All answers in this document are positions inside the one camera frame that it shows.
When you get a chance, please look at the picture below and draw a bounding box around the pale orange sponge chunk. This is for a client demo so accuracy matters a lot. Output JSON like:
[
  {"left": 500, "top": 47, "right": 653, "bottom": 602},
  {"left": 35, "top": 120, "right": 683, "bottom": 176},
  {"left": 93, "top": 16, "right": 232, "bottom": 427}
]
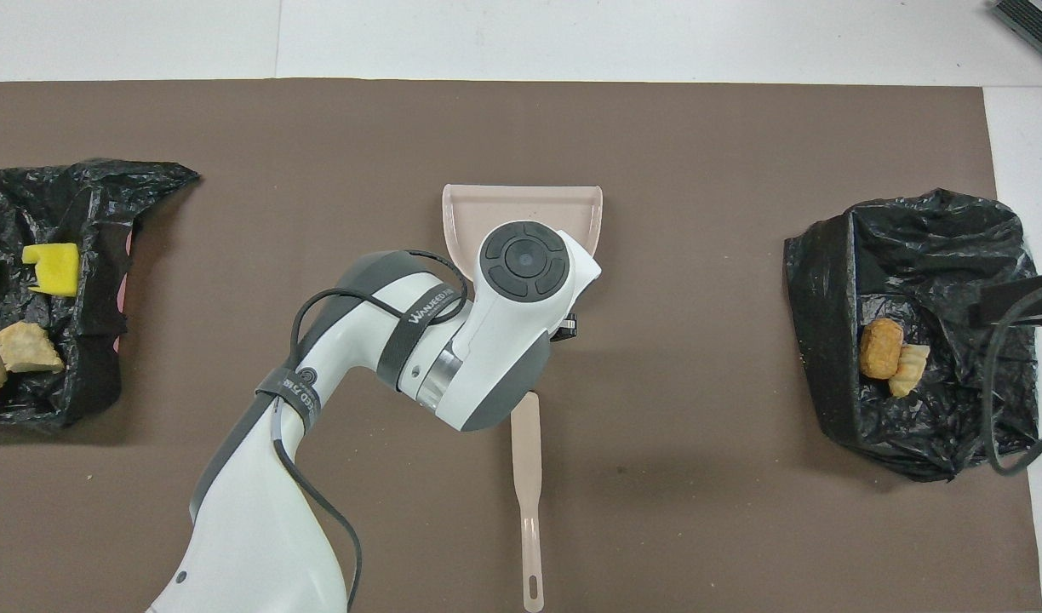
[{"left": 888, "top": 343, "right": 932, "bottom": 399}]

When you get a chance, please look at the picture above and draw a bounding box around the beige plastic dustpan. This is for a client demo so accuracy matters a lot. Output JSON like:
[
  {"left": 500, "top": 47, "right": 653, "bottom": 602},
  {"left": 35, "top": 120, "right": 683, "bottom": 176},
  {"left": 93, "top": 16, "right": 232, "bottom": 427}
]
[{"left": 442, "top": 184, "right": 604, "bottom": 295}]

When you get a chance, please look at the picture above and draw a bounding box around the beige hand brush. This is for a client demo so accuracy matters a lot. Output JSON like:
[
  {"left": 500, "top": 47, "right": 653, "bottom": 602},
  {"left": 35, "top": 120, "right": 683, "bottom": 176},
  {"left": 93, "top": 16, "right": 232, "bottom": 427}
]
[{"left": 510, "top": 391, "right": 546, "bottom": 613}]

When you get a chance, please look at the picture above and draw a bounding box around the orange brown sponge chunk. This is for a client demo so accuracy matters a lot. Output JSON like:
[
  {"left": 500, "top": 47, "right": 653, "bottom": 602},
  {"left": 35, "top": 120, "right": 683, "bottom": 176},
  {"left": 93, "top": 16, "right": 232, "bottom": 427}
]
[{"left": 858, "top": 318, "right": 905, "bottom": 381}]

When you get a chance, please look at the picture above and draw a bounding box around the jagged yellow green sponge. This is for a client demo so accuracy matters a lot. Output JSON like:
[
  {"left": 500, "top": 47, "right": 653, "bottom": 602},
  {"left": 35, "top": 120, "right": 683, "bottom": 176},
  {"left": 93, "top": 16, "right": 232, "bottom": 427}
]
[{"left": 21, "top": 243, "right": 82, "bottom": 298}]

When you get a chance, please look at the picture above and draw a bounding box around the pale beige sponge chunk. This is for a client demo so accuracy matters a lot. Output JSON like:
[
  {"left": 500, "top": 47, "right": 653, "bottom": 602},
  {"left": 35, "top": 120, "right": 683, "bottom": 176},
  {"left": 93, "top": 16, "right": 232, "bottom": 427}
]
[{"left": 0, "top": 321, "right": 66, "bottom": 375}]

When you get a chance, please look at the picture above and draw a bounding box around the pink bin under bag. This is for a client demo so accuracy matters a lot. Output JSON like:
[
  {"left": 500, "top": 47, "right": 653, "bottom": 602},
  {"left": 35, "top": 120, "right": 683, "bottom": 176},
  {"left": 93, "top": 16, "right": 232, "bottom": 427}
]
[{"left": 112, "top": 230, "right": 135, "bottom": 354}]

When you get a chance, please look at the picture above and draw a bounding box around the torn black bag lined bin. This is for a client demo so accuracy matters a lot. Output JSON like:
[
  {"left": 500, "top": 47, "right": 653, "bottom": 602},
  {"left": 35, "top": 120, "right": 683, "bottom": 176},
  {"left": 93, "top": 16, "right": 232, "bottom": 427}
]
[{"left": 0, "top": 158, "right": 202, "bottom": 429}]

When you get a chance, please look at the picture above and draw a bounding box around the brown table mat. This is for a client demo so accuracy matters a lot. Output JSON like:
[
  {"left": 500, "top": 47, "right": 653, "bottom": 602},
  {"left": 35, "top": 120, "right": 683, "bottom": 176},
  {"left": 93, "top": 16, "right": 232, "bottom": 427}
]
[{"left": 0, "top": 79, "right": 1042, "bottom": 613}]

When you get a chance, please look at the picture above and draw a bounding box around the dark ribbed panel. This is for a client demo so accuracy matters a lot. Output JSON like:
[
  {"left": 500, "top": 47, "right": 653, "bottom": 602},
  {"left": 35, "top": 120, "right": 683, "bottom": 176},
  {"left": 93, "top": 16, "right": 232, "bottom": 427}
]
[{"left": 991, "top": 0, "right": 1042, "bottom": 73}]

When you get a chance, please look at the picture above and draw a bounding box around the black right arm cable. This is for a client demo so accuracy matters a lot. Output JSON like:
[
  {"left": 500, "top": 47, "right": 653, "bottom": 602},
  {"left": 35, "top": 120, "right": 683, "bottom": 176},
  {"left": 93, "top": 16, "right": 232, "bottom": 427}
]
[{"left": 979, "top": 279, "right": 1042, "bottom": 476}]

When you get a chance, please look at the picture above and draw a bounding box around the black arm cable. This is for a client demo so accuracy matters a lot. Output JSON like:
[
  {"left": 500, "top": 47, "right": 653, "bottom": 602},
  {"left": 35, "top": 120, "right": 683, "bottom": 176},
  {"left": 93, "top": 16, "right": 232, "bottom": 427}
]
[
  {"left": 270, "top": 249, "right": 471, "bottom": 613},
  {"left": 979, "top": 279, "right": 1042, "bottom": 476}
]

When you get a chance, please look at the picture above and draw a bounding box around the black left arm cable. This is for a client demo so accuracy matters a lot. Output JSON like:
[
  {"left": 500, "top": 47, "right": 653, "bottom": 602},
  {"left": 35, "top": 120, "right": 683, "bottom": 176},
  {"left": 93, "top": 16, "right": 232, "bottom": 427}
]
[{"left": 270, "top": 249, "right": 471, "bottom": 613}]

